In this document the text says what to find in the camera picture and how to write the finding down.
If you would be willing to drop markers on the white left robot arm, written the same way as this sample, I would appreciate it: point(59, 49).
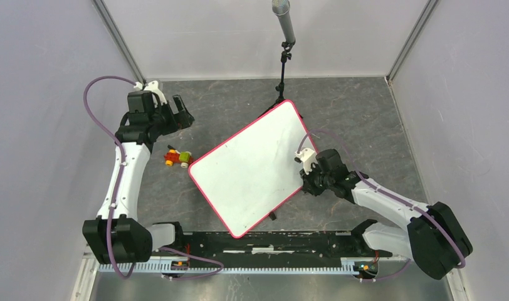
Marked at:
point(115, 233)

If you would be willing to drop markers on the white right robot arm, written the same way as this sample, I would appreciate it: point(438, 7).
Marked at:
point(430, 235)

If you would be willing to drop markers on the silver microphone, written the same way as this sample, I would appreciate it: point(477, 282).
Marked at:
point(281, 9)

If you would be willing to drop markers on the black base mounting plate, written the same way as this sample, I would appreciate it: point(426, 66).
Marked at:
point(274, 249)

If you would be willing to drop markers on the red yellow toy car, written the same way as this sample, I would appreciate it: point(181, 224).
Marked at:
point(174, 156)

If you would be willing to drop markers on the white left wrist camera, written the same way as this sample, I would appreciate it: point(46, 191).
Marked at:
point(155, 87)

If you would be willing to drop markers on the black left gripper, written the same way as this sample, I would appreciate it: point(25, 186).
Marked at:
point(182, 119)

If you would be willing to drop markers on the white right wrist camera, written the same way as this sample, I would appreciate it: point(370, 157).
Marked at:
point(307, 157)

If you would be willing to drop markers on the white toothed cable rail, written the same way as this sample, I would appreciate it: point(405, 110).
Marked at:
point(169, 266)

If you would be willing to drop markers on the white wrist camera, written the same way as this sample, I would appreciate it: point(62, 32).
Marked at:
point(307, 157)
point(155, 87)

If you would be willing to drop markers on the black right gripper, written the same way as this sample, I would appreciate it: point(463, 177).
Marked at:
point(306, 184)

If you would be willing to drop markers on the pink framed whiteboard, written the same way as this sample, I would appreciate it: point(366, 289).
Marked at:
point(253, 172)

